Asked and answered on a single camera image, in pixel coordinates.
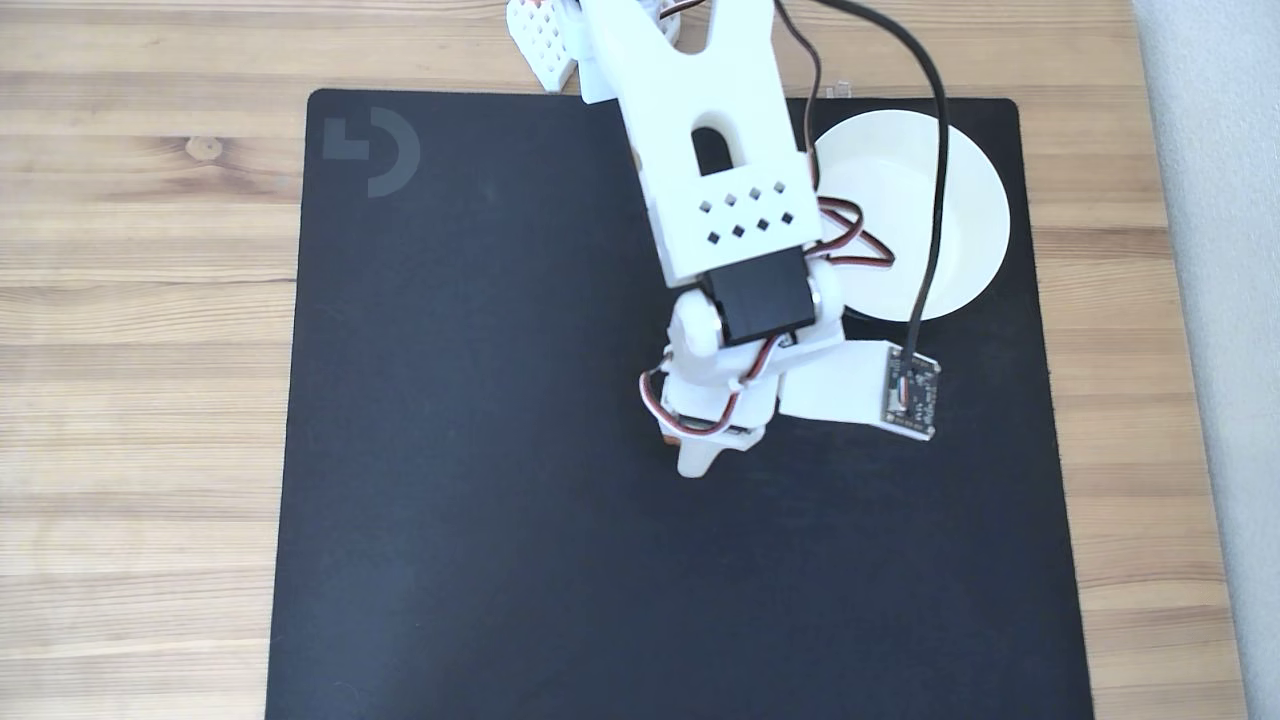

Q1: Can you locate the white round plate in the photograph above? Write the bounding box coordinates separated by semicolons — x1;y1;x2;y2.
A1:
808;109;1012;324

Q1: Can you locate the black desk mat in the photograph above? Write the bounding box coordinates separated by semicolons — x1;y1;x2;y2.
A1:
265;88;1096;720

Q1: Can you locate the red black servo wire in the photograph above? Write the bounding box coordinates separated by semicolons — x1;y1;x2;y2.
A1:
639;335;787;438
775;0;897;271

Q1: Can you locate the wrist camera on white mount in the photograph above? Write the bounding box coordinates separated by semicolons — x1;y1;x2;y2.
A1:
778;340;943;442

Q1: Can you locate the black camera cable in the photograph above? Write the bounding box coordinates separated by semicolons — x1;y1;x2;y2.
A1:
808;0;951;353

